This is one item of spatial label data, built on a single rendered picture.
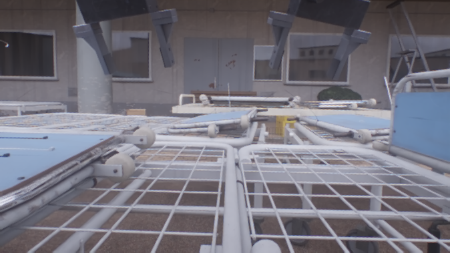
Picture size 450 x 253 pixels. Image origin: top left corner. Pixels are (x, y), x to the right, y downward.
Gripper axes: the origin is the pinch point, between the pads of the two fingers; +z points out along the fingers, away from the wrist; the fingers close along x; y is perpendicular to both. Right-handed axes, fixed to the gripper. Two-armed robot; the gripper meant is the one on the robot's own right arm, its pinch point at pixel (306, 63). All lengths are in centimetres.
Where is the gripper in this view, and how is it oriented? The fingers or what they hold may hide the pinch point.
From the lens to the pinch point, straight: 50.8
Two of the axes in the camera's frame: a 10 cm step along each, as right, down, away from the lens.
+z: -1.9, 8.8, 4.4
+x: 9.8, 1.2, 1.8
